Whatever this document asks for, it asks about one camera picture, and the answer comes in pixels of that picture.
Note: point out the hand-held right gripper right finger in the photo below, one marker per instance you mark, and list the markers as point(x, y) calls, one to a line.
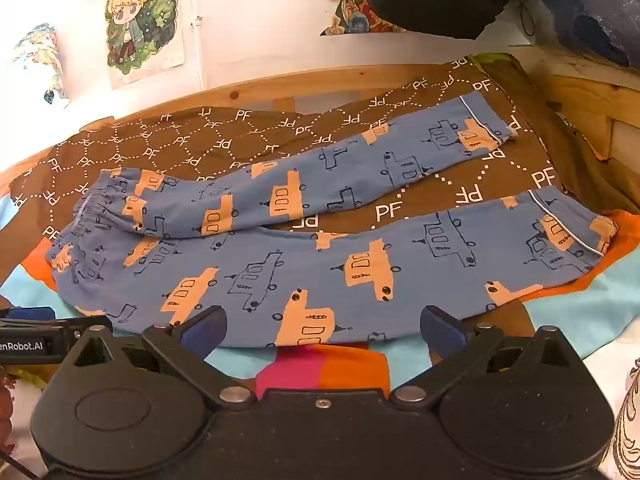
point(442, 332)

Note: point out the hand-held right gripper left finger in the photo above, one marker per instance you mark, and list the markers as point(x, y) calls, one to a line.
point(205, 332)

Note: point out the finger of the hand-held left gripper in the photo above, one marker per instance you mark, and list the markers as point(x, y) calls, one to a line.
point(30, 313)

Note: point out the blue printed pants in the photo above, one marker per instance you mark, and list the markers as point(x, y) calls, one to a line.
point(310, 270)

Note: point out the colourful block bed sheet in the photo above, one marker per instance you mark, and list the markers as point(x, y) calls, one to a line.
point(350, 370)

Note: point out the brown patterned blanket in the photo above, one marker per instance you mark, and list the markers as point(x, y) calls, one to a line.
point(430, 210)

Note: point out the white black striped cloth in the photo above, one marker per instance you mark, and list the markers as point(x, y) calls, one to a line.
point(627, 420)

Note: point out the dark blue plastic bag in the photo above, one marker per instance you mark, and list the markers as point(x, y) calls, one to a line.
point(595, 5)

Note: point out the pale blue wall poster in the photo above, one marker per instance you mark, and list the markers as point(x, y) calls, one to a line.
point(40, 65)

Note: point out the wooden bed frame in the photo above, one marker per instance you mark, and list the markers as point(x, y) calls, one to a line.
point(300, 82)

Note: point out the white wall pipe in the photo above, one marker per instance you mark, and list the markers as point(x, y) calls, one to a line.
point(200, 50)

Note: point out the cartoon figure wall poster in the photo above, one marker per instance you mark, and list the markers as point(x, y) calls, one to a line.
point(142, 20)

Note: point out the orange flower wall poster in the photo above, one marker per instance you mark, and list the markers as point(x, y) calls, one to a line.
point(350, 17)

